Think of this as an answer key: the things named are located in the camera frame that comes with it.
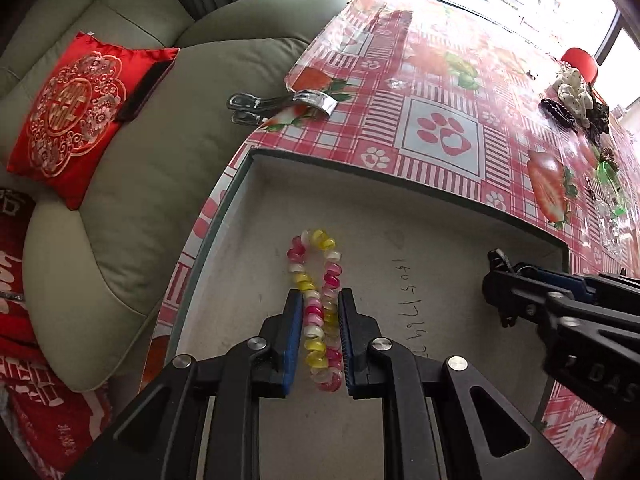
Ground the green plastic bangle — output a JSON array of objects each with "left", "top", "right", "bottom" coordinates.
[{"left": 596, "top": 162, "right": 626, "bottom": 218}]

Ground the strawberry checkered tablecloth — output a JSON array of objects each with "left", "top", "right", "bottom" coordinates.
[{"left": 148, "top": 0, "right": 639, "bottom": 479}]

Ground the red embroidered cushion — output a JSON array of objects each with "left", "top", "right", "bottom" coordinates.
[{"left": 6, "top": 32, "right": 180, "bottom": 210}]

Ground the green leather armchair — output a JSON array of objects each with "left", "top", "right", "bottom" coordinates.
[{"left": 1, "top": 0, "right": 346, "bottom": 392}]

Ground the black coiled hair tie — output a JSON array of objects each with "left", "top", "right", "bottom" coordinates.
[{"left": 539, "top": 97, "right": 580, "bottom": 130}]

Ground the pink yellow beaded bracelet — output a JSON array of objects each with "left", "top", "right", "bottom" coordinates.
[{"left": 286, "top": 228, "right": 345, "bottom": 394}]

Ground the white polka dot scrunchie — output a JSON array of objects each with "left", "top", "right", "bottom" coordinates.
[{"left": 552, "top": 62, "right": 593, "bottom": 128}]

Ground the silver table cloth clip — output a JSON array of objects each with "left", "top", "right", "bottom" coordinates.
[{"left": 227, "top": 89, "right": 338, "bottom": 126}]

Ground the white shallow tray box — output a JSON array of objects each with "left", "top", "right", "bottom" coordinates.
[{"left": 168, "top": 150, "right": 568, "bottom": 479}]

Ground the red plastic stool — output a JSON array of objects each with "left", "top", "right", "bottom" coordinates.
[{"left": 561, "top": 47, "right": 599, "bottom": 84}]

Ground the dark patterned scrunchie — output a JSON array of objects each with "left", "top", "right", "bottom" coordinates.
[{"left": 587, "top": 99, "right": 610, "bottom": 146}]

